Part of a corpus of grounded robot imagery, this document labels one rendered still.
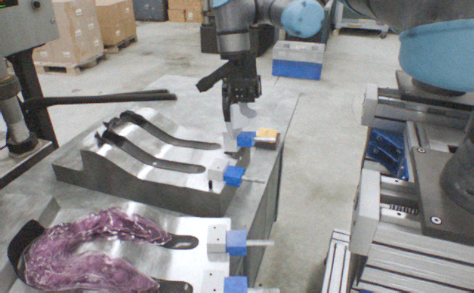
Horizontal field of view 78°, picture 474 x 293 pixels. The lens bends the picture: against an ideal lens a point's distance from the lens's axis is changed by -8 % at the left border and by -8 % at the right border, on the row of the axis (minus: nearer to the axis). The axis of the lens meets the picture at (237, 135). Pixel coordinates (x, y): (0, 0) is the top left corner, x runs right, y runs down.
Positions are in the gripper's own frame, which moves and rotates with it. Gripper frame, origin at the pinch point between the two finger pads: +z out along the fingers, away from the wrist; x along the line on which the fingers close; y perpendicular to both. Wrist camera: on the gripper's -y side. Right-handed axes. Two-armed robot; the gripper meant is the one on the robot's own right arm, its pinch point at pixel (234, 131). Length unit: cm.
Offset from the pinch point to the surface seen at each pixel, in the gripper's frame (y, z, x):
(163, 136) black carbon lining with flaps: -21.9, 2.2, 0.5
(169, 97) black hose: -42, 1, 40
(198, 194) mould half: -3.7, 9.1, -17.0
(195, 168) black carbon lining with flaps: -7.7, 6.4, -9.4
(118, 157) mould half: -25.3, 1.5, -15.7
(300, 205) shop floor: 3, 83, 95
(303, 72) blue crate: -21, 41, 316
